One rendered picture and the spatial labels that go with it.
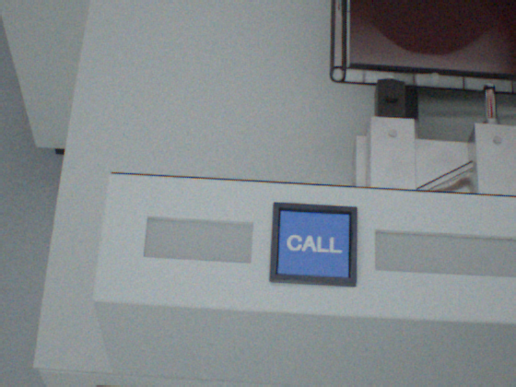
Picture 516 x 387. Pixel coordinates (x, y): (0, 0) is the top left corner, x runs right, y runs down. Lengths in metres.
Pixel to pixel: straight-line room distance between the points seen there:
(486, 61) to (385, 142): 0.12
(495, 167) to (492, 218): 0.09
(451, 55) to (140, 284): 0.33
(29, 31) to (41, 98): 0.17
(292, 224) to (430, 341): 0.12
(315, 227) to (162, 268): 0.10
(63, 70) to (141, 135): 0.69
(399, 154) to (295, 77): 0.17
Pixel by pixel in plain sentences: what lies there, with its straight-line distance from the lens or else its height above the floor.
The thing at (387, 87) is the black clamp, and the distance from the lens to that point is 0.86.
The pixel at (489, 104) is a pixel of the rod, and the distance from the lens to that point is 0.88.
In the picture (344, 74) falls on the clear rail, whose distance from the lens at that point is 0.87.
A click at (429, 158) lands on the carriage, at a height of 0.88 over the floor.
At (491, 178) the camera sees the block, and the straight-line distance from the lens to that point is 0.83.
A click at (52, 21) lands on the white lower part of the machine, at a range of 1.52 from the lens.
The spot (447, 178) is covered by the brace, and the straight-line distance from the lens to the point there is 0.84.
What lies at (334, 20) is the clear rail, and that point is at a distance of 0.90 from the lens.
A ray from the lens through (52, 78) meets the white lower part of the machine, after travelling 1.63.
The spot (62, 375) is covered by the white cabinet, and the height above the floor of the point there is 0.81.
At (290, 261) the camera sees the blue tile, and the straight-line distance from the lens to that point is 0.71.
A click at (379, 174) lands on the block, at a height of 0.91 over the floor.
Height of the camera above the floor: 1.61
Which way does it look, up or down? 61 degrees down
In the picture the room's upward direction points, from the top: 3 degrees clockwise
